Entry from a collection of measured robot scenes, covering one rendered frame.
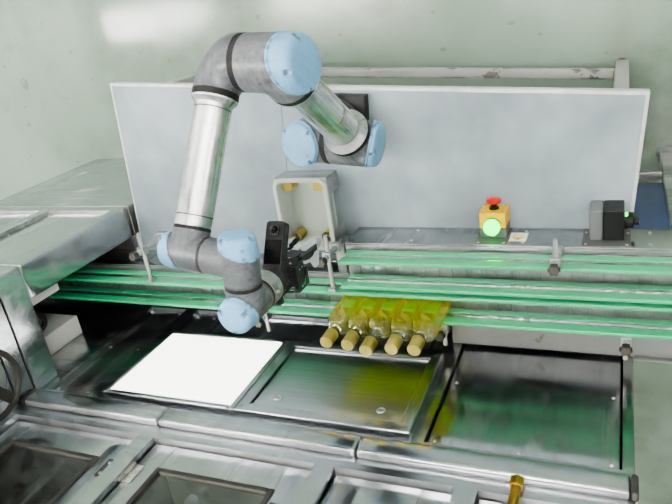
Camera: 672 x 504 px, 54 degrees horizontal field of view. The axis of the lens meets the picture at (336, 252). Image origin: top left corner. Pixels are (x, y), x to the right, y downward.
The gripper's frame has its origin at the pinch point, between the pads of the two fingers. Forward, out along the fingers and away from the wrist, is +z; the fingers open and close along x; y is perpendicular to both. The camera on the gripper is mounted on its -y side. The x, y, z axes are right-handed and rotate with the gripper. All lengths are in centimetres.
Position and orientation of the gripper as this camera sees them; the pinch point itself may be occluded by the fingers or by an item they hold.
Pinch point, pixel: (305, 238)
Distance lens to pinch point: 155.2
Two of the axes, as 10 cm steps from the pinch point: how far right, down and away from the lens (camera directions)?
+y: 1.6, 9.1, 3.7
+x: 9.1, 0.0, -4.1
